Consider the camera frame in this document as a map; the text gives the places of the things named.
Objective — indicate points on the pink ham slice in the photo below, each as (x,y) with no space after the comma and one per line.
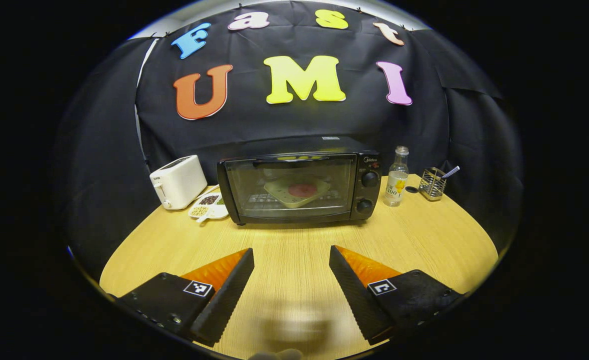
(302,190)

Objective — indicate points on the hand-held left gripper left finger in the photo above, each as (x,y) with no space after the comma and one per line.
(227,295)

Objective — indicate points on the metal oven rack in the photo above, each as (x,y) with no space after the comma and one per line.
(259,201)

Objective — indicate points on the white toaster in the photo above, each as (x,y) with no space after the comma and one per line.
(179,182)

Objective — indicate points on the striped straw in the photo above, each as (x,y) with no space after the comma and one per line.
(451,172)

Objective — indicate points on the small black bottle cap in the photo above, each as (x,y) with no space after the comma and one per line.
(412,189)

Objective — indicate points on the white divided snack dish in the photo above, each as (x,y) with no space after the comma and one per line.
(209,207)

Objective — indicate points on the black electric oven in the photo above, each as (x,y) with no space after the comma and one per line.
(367,200)

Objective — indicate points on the clear glass bottle yellow label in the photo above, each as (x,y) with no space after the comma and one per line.
(396,185)

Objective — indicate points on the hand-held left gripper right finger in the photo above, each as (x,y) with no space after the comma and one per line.
(357,295)

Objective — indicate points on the white square plate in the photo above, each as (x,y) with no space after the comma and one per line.
(277,192)

